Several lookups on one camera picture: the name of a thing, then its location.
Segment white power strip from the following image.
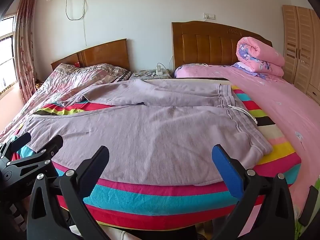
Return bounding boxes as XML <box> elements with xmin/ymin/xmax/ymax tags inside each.
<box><xmin>156</xmin><ymin>65</ymin><xmax>163</xmax><ymax>76</ymax></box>

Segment light wooden wardrobe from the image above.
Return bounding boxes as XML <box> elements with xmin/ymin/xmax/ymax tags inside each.
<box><xmin>282</xmin><ymin>5</ymin><xmax>319</xmax><ymax>103</ymax></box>

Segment pink patterned quilt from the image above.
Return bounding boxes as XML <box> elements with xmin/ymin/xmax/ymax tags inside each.
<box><xmin>1</xmin><ymin>63</ymin><xmax>131</xmax><ymax>142</ymax></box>

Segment rolled pink quilt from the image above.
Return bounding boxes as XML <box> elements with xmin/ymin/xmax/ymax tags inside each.
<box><xmin>235</xmin><ymin>37</ymin><xmax>285</xmax><ymax>77</ymax></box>

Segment window with bars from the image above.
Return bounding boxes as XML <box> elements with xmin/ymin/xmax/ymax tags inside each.
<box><xmin>0</xmin><ymin>15</ymin><xmax>17</xmax><ymax>94</ymax></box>

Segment dark wooden headboard right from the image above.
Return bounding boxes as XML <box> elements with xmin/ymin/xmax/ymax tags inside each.
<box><xmin>171</xmin><ymin>21</ymin><xmax>272</xmax><ymax>69</ymax></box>

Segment air conditioner cable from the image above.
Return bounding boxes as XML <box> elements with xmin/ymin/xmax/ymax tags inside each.
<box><xmin>64</xmin><ymin>0</ymin><xmax>89</xmax><ymax>47</ymax></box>

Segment pink floral bedsheet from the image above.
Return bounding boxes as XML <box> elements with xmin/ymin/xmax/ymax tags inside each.
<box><xmin>175</xmin><ymin>64</ymin><xmax>319</xmax><ymax>209</ymax></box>

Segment white wall switch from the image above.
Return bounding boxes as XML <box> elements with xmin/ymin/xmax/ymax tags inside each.
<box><xmin>203</xmin><ymin>12</ymin><xmax>216</xmax><ymax>21</ymax></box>

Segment wooden headboard left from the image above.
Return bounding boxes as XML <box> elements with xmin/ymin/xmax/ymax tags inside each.
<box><xmin>51</xmin><ymin>38</ymin><xmax>130</xmax><ymax>70</ymax></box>

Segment cluttered nightstand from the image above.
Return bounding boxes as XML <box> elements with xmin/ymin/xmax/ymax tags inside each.
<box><xmin>129</xmin><ymin>70</ymin><xmax>171</xmax><ymax>80</ymax></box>

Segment red patterned curtain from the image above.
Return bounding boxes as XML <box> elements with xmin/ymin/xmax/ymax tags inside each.
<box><xmin>15</xmin><ymin>0</ymin><xmax>37</xmax><ymax>102</ymax></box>

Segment rainbow striped blanket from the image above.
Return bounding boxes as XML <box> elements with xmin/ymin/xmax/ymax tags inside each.
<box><xmin>10</xmin><ymin>84</ymin><xmax>302</xmax><ymax>231</ymax></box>

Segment lilac sweatpants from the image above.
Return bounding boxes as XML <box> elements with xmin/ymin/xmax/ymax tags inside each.
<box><xmin>21</xmin><ymin>79</ymin><xmax>272</xmax><ymax>186</ymax></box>

